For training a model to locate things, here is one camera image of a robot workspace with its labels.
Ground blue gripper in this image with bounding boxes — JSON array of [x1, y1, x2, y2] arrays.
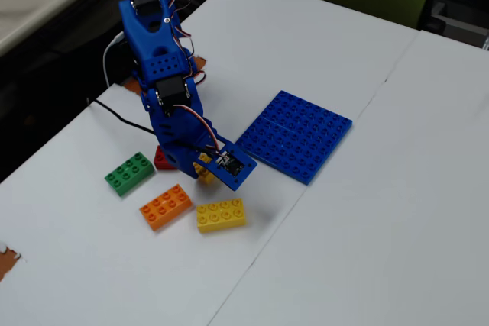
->
[[154, 115, 227, 180]]

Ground yellow 2x2 block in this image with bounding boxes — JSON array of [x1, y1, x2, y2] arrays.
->
[[192, 152, 215, 186]]

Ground blue five-joint robot arm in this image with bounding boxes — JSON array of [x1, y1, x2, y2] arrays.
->
[[117, 0, 209, 132]]

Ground red 2x2 block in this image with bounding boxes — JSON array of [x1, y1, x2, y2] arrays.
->
[[153, 145, 177, 171]]

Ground orange 2x4 block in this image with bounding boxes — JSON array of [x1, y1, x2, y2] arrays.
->
[[138, 183, 193, 232]]

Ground green 2x4 block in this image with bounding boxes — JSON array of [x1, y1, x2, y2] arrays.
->
[[104, 151, 156, 198]]

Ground yellow 2x4 block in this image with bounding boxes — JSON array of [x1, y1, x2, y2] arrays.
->
[[196, 198, 248, 234]]

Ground blue 8x8 stud plate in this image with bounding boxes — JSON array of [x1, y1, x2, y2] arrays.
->
[[234, 89, 353, 186]]

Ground grey metal chair part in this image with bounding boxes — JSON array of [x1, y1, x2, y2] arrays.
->
[[418, 0, 489, 51]]

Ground red white servo wires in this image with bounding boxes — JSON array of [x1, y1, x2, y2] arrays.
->
[[157, 0, 222, 151]]

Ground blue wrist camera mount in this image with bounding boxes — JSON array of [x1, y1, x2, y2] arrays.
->
[[197, 137, 258, 192]]

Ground black cable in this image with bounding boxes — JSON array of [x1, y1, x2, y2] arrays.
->
[[86, 97, 222, 159]]

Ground white cable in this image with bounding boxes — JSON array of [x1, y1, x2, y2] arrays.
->
[[102, 31, 126, 89]]

